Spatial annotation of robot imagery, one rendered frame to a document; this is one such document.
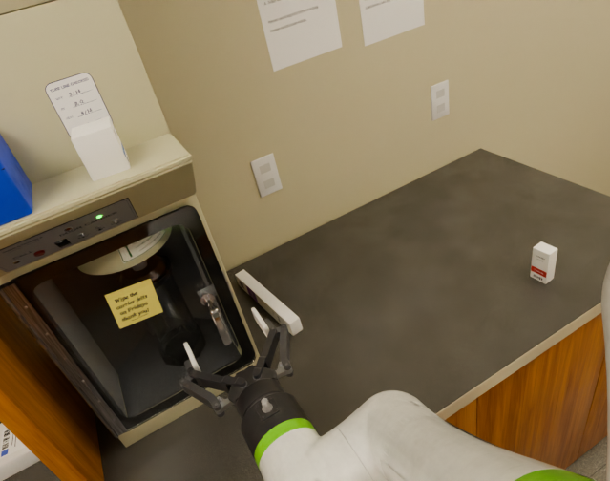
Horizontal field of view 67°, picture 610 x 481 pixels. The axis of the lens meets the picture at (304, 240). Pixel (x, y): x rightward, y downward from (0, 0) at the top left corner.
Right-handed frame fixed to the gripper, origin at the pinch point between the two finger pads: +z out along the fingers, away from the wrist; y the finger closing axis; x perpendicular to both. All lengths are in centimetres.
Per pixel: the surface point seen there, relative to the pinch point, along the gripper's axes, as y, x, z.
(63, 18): 2, -54, 6
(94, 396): 25.1, 3.1, 4.5
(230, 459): 8.8, 20.5, -9.6
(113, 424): 25.4, 11.7, 4.5
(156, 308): 8.6, -8.6, 4.4
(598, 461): -97, 114, -23
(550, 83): -146, 10, 49
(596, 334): -80, 38, -21
